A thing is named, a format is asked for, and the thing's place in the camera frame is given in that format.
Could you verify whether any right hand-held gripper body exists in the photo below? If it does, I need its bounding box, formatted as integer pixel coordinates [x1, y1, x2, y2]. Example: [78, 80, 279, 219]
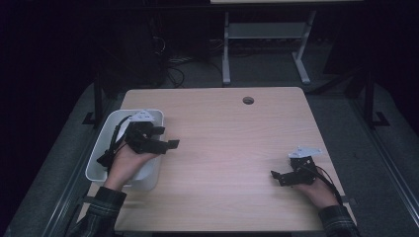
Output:
[285, 146, 322, 186]

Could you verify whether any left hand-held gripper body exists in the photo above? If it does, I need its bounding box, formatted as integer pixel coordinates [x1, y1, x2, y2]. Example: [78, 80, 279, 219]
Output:
[124, 110, 169, 156]

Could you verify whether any white plastic bin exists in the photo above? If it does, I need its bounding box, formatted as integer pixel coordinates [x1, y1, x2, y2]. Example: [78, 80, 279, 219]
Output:
[84, 109, 165, 192]

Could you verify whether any person's right hand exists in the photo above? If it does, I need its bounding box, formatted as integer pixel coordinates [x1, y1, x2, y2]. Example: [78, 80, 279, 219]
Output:
[294, 169, 340, 209]

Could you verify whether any person's left hand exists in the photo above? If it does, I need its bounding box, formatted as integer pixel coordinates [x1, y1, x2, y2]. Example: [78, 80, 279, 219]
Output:
[104, 146, 162, 193]

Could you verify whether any grey metal stand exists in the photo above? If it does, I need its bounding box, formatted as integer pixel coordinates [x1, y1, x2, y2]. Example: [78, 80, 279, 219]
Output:
[220, 9, 317, 87]

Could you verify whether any right hand-held gripper cable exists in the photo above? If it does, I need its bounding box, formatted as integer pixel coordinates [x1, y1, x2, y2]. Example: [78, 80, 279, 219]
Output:
[304, 164, 344, 205]

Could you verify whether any black metal post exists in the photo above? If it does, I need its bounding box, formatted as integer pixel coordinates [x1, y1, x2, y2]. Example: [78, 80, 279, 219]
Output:
[362, 68, 391, 127]
[82, 70, 107, 127]

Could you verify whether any bundle of floor cables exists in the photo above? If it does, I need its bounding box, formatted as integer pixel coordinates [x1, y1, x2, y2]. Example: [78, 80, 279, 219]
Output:
[144, 33, 202, 89]

